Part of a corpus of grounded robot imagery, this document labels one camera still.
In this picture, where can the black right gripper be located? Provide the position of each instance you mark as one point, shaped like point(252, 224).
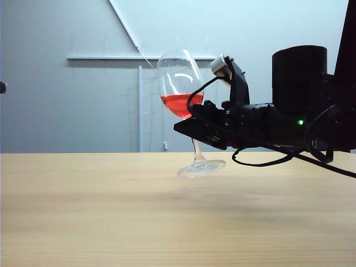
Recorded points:
point(250, 125)

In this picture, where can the wine glass with red liquid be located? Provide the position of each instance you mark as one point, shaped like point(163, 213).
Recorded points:
point(180, 107)

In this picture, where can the small grey wall plug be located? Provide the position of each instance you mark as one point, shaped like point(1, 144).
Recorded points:
point(165, 146)

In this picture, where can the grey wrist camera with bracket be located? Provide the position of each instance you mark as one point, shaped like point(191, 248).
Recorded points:
point(239, 83)

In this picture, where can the white vertical wall rail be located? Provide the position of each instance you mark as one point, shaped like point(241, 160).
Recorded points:
point(140, 111)

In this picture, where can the white horizontal wall rail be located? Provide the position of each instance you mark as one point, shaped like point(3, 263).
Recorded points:
point(97, 57)

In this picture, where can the white diagonal wall rail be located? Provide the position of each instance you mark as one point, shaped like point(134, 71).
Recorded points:
point(123, 23)

